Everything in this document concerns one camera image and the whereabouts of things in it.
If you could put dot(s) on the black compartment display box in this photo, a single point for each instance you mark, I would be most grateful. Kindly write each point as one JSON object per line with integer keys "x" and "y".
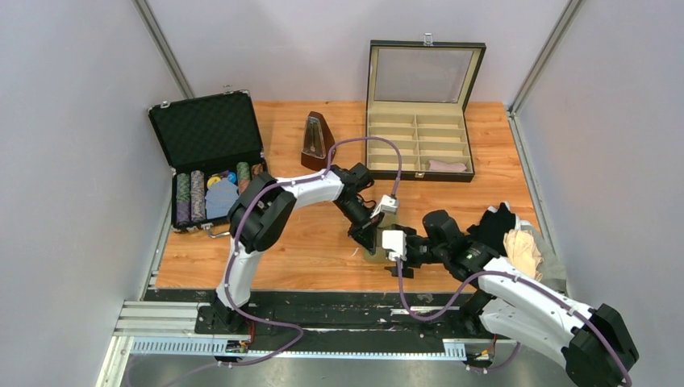
{"x": 417, "y": 95}

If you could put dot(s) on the aluminium frame rail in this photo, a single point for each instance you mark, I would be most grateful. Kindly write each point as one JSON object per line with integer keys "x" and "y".
{"x": 154, "y": 328}

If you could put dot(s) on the purple grey chip stack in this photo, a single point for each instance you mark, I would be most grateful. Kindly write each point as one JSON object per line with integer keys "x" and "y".
{"x": 197, "y": 196}

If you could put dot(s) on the blue playing cards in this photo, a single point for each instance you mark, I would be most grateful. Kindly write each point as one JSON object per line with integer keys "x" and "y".
{"x": 220, "y": 197}

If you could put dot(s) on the green purple chip stack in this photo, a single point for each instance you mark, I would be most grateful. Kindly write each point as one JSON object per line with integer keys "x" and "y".
{"x": 183, "y": 216}

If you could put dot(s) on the beige underwear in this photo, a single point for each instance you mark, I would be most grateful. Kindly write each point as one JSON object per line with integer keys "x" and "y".
{"x": 523, "y": 253}

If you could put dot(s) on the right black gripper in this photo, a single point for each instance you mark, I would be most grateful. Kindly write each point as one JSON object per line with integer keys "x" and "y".
{"x": 406, "y": 272}

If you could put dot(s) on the green red chip stack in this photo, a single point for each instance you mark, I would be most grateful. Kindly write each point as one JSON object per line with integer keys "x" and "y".
{"x": 244, "y": 176}

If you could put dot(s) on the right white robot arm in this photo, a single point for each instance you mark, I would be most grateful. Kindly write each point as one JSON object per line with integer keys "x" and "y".
{"x": 592, "y": 344}

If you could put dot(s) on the grey cloth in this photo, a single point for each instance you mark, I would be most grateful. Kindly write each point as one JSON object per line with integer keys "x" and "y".
{"x": 551, "y": 269}

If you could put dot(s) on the black poker chip case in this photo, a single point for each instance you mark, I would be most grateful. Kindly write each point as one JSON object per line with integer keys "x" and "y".
{"x": 211, "y": 134}

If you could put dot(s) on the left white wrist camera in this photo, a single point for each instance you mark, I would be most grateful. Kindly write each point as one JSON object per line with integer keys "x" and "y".
{"x": 386, "y": 205}

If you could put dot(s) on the pink cloth in box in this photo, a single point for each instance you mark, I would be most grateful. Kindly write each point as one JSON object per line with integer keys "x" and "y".
{"x": 446, "y": 167}

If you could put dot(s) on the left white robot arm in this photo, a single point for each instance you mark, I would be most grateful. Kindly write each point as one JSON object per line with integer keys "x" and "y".
{"x": 258, "y": 219}

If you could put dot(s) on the black underwear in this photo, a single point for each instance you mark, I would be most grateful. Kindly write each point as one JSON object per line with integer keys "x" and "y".
{"x": 493, "y": 225}

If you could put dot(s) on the wooden metronome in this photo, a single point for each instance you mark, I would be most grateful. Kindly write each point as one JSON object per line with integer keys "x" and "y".
{"x": 317, "y": 142}

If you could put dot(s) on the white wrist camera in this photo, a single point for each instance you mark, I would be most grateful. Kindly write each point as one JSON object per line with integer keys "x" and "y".
{"x": 386, "y": 205}
{"x": 394, "y": 244}

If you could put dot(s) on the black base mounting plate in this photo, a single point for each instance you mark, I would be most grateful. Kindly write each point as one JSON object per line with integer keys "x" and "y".
{"x": 329, "y": 321}

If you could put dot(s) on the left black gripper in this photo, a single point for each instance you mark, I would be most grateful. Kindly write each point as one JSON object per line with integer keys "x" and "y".
{"x": 364, "y": 231}

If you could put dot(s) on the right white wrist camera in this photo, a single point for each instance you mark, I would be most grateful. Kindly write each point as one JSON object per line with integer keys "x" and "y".
{"x": 394, "y": 244}

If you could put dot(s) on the olive green white underwear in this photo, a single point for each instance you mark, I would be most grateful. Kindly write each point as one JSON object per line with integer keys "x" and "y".
{"x": 379, "y": 254}

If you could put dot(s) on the orange black chip stack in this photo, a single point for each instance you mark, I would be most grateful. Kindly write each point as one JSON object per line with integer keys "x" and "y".
{"x": 257, "y": 169}

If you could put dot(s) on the yellow dealer chip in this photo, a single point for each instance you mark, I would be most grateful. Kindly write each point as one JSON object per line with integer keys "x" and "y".
{"x": 213, "y": 180}

